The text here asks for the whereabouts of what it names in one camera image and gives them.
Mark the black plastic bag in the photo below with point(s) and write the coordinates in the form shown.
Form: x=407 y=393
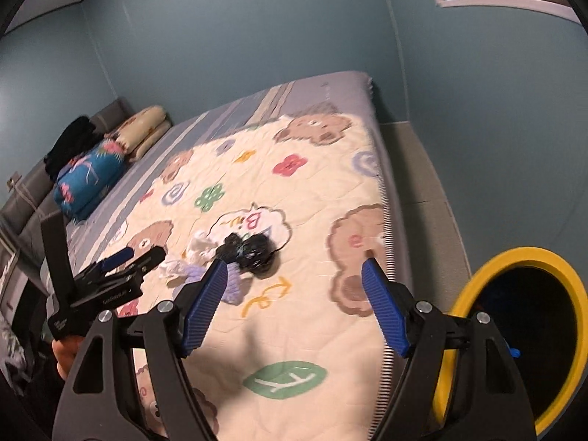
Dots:
x=255 y=252

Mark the purple foam net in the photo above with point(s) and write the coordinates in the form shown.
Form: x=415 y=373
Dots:
x=236 y=289

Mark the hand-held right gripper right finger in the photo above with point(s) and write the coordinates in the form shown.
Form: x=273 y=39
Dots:
x=383 y=308

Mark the person's left hand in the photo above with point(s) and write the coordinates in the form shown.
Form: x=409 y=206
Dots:
x=64 y=358

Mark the yellow rimmed trash bin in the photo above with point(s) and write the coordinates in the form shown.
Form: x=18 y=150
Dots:
x=468 y=285

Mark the printed bear blanket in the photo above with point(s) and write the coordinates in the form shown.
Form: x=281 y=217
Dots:
x=298 y=239

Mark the beige folded blanket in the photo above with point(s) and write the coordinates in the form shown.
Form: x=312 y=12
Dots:
x=142 y=128

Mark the patterned cloth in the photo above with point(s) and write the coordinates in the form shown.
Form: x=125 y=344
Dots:
x=11 y=353

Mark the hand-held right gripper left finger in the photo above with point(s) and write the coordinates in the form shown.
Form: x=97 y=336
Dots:
x=204 y=303

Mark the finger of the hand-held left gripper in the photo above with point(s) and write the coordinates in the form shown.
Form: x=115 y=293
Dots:
x=142 y=264
x=117 y=259

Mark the blue floral quilt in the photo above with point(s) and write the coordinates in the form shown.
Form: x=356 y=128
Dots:
x=87 y=179

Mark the black cloth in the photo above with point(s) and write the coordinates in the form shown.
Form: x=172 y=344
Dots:
x=73 y=142

